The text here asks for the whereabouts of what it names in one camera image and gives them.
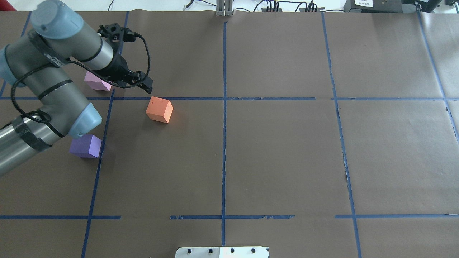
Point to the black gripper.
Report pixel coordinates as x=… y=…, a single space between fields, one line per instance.
x=117 y=68

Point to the dark purple foam cube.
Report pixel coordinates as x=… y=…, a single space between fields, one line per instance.
x=87 y=146

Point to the white camera mast pedestal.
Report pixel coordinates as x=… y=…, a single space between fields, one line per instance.
x=223 y=252

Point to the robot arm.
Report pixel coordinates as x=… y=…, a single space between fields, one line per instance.
x=50 y=105

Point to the orange foam cube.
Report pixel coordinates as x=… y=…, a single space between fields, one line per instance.
x=159 y=109

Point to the light pink foam cube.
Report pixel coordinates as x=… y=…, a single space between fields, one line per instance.
x=96 y=83

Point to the brown paper table cover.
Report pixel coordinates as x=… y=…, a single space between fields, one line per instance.
x=328 y=135

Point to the aluminium frame post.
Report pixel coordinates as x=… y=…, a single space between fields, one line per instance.
x=224 y=8

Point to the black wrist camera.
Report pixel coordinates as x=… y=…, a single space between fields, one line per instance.
x=114 y=34

